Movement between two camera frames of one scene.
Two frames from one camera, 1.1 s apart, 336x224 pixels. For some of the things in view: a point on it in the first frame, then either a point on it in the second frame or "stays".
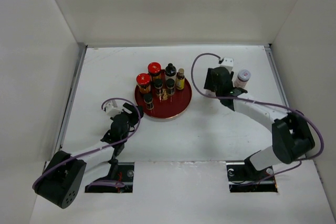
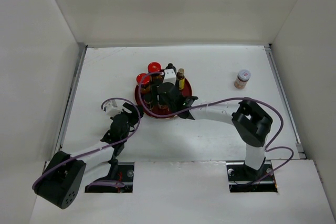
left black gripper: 130,108 stays
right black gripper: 208,78 → 161,98
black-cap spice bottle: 148,99 stays
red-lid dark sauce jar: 154,71 stays
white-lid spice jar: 210,93 → 164,107
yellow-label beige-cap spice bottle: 180,79 stays
